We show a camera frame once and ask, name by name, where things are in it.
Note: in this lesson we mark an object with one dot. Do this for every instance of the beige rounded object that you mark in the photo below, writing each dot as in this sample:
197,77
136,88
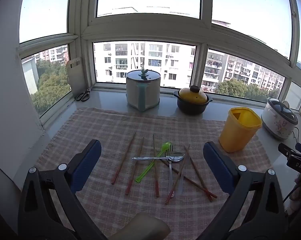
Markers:
145,227

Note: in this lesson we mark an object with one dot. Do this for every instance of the beige cutting board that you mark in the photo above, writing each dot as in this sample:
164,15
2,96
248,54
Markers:
74,80

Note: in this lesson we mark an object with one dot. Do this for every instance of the black clay pot yellow lid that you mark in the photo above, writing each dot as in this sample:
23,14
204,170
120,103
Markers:
190,105

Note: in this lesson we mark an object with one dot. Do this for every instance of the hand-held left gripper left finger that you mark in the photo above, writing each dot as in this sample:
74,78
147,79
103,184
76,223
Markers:
89,162

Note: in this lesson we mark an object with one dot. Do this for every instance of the metal fork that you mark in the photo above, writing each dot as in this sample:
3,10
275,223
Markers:
170,180

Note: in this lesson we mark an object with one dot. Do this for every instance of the floral white rice cooker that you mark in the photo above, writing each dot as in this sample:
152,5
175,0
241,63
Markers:
275,122

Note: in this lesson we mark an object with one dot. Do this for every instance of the pink checkered cloth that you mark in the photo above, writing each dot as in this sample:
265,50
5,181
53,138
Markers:
103,130

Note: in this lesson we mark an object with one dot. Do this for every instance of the yellow plastic container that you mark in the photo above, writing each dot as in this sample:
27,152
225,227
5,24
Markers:
235,137

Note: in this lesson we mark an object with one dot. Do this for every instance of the green trees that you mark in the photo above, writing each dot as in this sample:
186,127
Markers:
50,87

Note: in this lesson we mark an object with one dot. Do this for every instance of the apartment buildings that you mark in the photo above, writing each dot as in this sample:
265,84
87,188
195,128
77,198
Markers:
150,60

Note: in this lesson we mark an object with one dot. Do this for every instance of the white window frame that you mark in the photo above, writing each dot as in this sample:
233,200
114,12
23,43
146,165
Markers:
145,30

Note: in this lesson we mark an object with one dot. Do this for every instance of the white pot with glass lid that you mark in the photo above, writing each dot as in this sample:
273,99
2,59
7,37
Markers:
150,92

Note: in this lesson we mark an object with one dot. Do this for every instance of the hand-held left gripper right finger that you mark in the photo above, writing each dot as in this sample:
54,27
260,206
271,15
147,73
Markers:
214,165

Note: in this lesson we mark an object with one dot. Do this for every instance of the green plastic spoon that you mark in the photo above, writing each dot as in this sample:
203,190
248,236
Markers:
150,164

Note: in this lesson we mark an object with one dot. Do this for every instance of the metal spoon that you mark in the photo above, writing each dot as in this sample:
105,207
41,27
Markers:
176,156

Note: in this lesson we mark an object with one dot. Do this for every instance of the slim silver metal utensil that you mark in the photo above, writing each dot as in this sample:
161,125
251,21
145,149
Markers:
181,182

